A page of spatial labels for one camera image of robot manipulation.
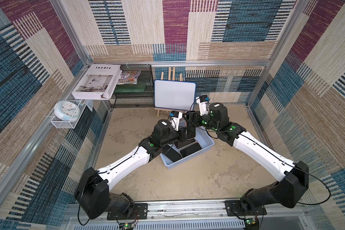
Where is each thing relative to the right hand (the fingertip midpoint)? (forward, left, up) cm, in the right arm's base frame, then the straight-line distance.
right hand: (187, 112), depth 74 cm
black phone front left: (-9, +8, -30) cm, 32 cm away
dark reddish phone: (-2, +4, -30) cm, 30 cm away
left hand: (-7, -2, -5) cm, 8 cm away
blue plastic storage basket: (0, -14, -29) cm, 32 cm away
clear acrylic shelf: (-9, +58, +3) cm, 59 cm away
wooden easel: (+37, +7, +2) cm, 37 cm away
